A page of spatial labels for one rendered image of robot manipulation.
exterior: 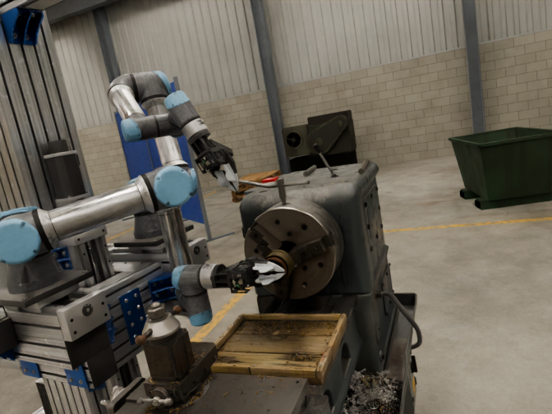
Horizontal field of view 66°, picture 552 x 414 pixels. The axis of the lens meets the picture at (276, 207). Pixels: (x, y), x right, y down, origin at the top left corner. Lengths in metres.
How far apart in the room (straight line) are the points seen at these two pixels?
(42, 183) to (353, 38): 10.28
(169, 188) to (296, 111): 10.49
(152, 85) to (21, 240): 0.85
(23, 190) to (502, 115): 10.53
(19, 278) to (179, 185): 0.52
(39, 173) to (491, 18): 10.56
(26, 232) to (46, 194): 0.43
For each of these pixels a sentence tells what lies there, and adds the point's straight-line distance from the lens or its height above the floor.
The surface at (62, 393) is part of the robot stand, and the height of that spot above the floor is 0.66.
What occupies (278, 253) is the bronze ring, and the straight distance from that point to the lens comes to 1.30.
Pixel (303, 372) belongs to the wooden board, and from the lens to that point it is 1.12.
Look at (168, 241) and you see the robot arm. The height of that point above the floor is 1.19.
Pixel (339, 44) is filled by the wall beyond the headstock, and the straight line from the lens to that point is 11.52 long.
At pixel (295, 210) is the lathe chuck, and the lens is 1.35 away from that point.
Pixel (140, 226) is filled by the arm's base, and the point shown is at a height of 1.21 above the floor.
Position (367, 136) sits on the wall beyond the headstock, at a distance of 11.31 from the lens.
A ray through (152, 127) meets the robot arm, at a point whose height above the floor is 1.56.
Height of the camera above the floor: 1.50
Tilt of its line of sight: 11 degrees down
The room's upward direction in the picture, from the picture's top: 10 degrees counter-clockwise
